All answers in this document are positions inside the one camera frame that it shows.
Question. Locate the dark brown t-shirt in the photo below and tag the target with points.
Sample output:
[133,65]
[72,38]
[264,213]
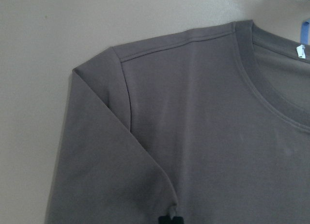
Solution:
[210,124]

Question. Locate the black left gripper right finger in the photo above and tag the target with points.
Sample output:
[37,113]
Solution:
[177,220]

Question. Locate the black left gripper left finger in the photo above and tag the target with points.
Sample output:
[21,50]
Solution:
[164,220]

